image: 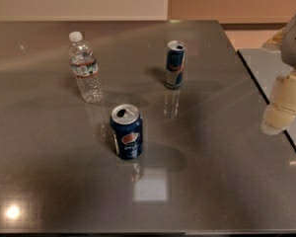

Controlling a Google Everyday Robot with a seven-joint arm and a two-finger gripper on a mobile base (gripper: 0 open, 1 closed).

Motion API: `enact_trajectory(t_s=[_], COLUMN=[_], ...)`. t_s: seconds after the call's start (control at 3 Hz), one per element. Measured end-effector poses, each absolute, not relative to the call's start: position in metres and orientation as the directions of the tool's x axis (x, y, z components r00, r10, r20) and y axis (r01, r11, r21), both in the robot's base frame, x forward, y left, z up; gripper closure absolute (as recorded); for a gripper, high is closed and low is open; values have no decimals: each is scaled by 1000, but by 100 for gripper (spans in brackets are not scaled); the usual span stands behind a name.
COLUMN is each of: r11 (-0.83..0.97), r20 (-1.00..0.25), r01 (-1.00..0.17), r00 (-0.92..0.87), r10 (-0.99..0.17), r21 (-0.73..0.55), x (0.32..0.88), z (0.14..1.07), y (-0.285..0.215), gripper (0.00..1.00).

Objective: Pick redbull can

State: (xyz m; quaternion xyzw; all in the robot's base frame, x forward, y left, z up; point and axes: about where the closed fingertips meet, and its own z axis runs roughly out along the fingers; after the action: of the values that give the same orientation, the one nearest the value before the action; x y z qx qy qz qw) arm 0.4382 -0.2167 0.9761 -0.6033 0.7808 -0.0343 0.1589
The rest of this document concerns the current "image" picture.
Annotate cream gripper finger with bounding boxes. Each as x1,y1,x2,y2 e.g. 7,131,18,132
261,28,285,52
260,69,296,135

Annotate Red Bull can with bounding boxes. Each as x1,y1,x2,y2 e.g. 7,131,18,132
165,40,186,89

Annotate blue Pepsi can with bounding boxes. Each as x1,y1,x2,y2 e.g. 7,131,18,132
110,104,143,160

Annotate grey side table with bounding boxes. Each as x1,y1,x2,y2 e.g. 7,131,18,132
238,49,296,151

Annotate clear plastic water bottle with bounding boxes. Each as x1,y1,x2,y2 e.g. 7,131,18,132
68,32,104,104

